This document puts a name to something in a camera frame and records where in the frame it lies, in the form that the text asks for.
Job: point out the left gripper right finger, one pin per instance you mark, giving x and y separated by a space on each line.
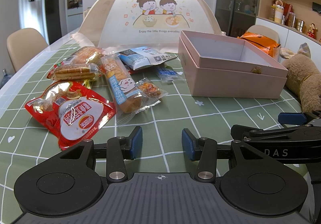
205 151

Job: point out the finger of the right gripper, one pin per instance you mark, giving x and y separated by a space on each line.
293 119

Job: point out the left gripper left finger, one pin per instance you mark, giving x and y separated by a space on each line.
118 149

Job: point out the large red sausage snack pack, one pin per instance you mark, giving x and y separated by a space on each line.
71 112

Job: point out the long blue biscuit pack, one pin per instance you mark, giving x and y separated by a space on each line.
129 100

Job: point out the small clear dried-snack packet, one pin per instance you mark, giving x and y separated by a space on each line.
150 89

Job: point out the small clear blue candy pack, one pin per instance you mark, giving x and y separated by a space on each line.
167 74

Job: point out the blue white snack bag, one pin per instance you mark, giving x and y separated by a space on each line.
143 57

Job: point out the brown cracker pack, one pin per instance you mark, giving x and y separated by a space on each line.
74 72

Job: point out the golden bread bun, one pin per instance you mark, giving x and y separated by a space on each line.
85 55

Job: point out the brown plush teddy bear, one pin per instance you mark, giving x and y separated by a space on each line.
303 77

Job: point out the orange snack bag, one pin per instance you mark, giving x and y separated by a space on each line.
265 44

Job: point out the pink open gift box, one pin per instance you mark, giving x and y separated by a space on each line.
222 66

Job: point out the beige chair right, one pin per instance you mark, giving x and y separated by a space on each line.
264 31

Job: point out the beige chair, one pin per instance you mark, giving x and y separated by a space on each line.
264 31
23 45

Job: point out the green grid tablecloth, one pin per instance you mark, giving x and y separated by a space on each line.
25 142

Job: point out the blue water bottle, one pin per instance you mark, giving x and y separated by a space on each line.
5 79

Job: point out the cartoon mesh food cover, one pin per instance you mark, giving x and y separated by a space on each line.
121 24

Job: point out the beige chair left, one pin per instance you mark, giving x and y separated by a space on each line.
23 45

